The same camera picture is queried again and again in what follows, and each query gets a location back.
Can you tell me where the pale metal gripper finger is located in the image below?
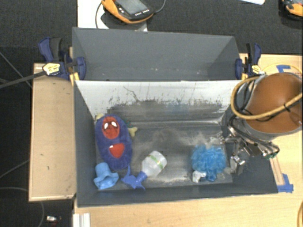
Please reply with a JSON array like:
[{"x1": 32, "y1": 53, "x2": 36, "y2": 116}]
[
  {"x1": 229, "y1": 155, "x2": 238, "y2": 171},
  {"x1": 236, "y1": 157, "x2": 247, "y2": 176}
]

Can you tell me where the blue mesh bath sponge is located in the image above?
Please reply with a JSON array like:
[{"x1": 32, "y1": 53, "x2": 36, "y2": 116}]
[{"x1": 190, "y1": 144, "x2": 227, "y2": 182}]

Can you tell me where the small white plastic piece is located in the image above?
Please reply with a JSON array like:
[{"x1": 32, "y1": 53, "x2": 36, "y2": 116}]
[{"x1": 192, "y1": 170, "x2": 207, "y2": 183}]

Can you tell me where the clear spray bottle blue trigger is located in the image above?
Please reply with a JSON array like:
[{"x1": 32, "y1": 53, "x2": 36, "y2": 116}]
[{"x1": 120, "y1": 150, "x2": 168, "y2": 190}]

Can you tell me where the grey metal bin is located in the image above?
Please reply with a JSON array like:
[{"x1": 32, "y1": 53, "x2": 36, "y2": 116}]
[{"x1": 71, "y1": 26, "x2": 279, "y2": 208}]

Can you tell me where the blue plush toy red face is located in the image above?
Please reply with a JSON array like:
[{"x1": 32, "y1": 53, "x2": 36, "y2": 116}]
[{"x1": 94, "y1": 113, "x2": 134, "y2": 171}]

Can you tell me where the light blue crumpled cloth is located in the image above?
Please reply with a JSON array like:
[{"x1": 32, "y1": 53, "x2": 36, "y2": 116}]
[{"x1": 93, "y1": 162, "x2": 119, "y2": 190}]

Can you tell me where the pale wood flat board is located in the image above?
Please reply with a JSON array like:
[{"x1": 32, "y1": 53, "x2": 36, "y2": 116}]
[{"x1": 28, "y1": 62, "x2": 78, "y2": 202}]

